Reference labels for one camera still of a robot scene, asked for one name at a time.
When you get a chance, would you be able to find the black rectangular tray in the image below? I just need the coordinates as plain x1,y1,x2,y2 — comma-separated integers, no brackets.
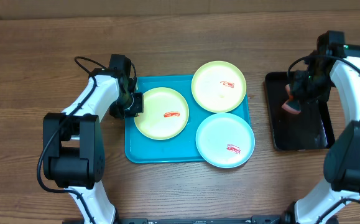
264,72,335,151

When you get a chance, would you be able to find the light blue plate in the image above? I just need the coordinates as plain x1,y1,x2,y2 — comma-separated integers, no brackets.
195,113,256,169

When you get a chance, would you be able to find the orange and dark sponge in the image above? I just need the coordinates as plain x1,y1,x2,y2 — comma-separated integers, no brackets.
282,84,301,114

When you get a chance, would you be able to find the teal plastic tray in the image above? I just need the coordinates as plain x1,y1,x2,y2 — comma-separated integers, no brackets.
124,75,251,164

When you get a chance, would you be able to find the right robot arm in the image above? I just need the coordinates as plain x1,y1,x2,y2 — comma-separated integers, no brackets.
281,30,360,223

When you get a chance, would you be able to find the green plate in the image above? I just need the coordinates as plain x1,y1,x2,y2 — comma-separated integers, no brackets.
191,61,246,113
134,87,190,141

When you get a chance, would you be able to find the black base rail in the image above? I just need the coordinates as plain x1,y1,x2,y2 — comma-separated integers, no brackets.
115,215,280,224

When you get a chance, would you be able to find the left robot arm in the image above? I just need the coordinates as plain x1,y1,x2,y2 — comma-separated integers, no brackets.
37,54,144,223

